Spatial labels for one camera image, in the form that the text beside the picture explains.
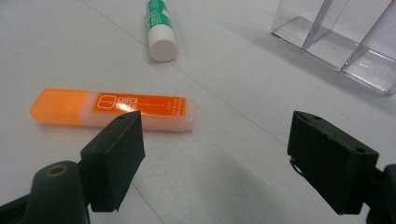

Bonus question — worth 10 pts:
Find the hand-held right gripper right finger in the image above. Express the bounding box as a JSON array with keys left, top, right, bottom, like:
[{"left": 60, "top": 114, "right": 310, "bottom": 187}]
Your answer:
[{"left": 287, "top": 110, "right": 380, "bottom": 216}]

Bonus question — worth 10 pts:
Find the clear plastic organizer box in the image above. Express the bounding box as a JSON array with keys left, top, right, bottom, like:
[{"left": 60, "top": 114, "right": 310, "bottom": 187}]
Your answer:
[{"left": 270, "top": 0, "right": 396, "bottom": 96}]

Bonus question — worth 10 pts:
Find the orange highlighter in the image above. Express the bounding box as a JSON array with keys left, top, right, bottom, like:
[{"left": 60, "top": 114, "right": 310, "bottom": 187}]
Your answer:
[{"left": 29, "top": 88, "right": 195, "bottom": 133}]

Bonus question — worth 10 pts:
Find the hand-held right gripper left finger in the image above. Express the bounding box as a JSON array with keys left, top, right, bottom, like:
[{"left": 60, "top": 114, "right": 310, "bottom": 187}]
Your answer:
[{"left": 79, "top": 110, "right": 147, "bottom": 213}]

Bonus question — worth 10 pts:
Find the green and white glue stick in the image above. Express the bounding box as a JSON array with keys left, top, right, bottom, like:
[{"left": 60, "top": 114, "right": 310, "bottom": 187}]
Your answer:
[{"left": 145, "top": 0, "right": 178, "bottom": 63}]

